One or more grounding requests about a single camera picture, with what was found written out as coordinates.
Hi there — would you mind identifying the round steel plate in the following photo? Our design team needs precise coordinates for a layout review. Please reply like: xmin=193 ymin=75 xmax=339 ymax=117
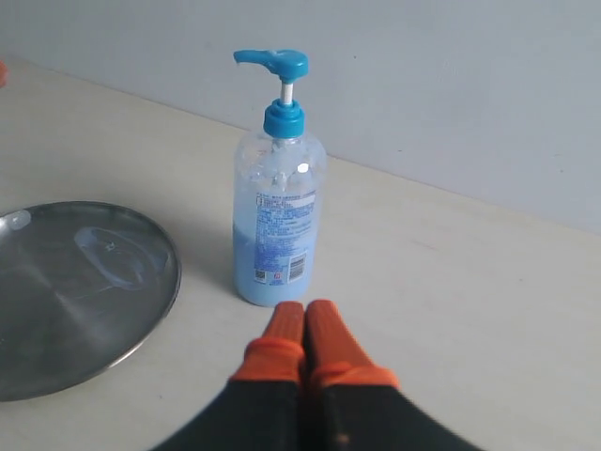
xmin=1 ymin=201 xmax=182 ymax=402

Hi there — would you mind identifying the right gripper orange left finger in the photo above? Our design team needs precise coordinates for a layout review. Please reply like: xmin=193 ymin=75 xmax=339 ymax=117
xmin=155 ymin=302 xmax=305 ymax=450

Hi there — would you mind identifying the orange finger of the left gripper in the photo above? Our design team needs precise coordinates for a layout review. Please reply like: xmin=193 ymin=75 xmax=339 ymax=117
xmin=0 ymin=60 xmax=7 ymax=87

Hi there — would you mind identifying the blue pump soap bottle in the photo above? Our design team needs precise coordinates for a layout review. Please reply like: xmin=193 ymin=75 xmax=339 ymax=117
xmin=233 ymin=50 xmax=327 ymax=307

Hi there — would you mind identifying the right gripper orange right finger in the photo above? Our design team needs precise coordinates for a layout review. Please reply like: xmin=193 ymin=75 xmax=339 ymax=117
xmin=305 ymin=300 xmax=478 ymax=450

